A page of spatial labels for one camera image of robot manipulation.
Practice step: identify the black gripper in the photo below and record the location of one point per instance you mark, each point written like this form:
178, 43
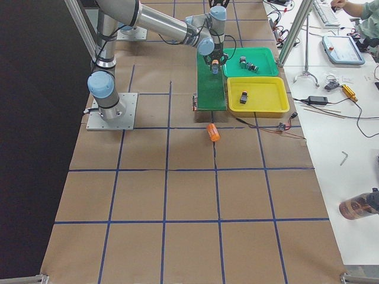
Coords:
218, 3
218, 49

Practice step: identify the yellow push button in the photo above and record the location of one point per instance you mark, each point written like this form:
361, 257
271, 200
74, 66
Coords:
243, 98
215, 66

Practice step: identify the green push button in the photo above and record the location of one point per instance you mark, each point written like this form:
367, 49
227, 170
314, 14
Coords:
251, 67
242, 62

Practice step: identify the green plastic tray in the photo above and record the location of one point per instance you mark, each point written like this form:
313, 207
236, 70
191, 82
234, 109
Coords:
260, 56

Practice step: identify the green conveyor belt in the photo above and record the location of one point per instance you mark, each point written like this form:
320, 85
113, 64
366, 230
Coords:
210, 95

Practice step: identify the yellow plastic tray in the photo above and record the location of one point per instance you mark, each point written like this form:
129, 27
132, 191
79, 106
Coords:
267, 97

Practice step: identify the black power adapter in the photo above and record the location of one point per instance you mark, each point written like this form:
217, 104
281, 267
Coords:
317, 100

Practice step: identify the right teach pendant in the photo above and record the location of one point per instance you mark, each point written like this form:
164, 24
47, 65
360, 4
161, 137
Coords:
342, 50

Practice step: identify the seated person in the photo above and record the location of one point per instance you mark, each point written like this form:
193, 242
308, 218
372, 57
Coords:
368, 13

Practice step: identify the silver hex key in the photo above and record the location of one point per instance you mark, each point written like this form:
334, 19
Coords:
345, 156

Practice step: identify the brown drink bottle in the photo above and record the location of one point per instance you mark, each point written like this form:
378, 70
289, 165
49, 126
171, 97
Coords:
363, 205

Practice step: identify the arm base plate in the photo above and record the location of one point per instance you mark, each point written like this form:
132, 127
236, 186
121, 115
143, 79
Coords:
119, 117
132, 34

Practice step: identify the aluminium frame post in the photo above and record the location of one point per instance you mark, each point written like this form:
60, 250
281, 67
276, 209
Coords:
300, 17

